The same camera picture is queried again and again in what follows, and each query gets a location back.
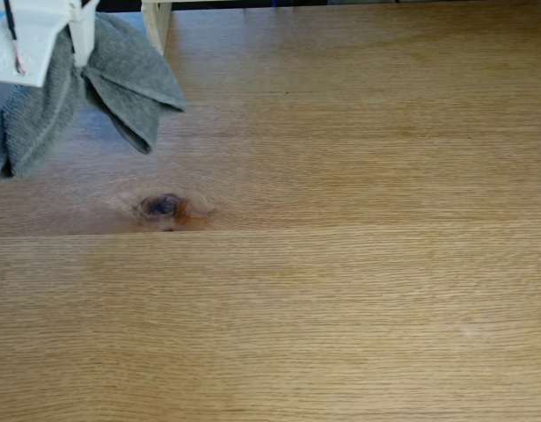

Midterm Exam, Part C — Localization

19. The grey terry cloth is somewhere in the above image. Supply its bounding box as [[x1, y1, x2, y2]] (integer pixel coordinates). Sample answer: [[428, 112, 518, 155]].
[[0, 11, 187, 184]]

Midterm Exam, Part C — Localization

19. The light wooden stand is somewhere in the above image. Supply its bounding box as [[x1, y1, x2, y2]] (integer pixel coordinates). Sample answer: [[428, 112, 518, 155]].
[[141, 0, 276, 56]]

